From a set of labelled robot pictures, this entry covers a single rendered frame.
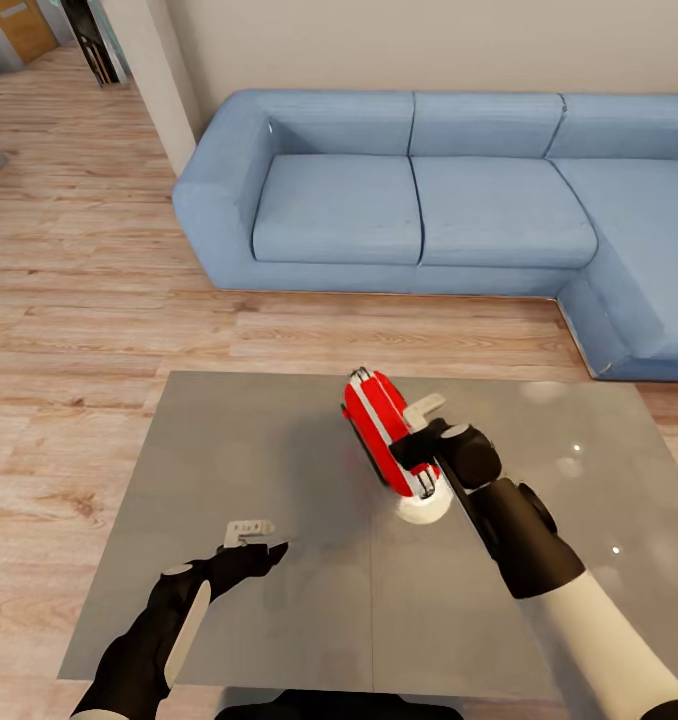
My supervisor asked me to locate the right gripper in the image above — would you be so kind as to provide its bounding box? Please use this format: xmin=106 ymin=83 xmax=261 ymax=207
xmin=391 ymin=417 xmax=447 ymax=471

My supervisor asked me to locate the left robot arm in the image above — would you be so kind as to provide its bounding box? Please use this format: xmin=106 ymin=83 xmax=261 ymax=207
xmin=69 ymin=520 xmax=288 ymax=720

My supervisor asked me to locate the radio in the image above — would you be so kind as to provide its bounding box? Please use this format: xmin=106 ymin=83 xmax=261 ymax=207
xmin=340 ymin=367 xmax=442 ymax=500

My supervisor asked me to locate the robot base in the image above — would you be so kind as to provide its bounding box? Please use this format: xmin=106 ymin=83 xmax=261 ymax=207
xmin=212 ymin=687 xmax=466 ymax=720

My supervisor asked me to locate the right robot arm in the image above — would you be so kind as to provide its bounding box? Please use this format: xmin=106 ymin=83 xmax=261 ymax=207
xmin=391 ymin=392 xmax=678 ymax=720

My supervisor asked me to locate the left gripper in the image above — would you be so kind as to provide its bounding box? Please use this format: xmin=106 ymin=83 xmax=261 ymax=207
xmin=216 ymin=541 xmax=288 ymax=589

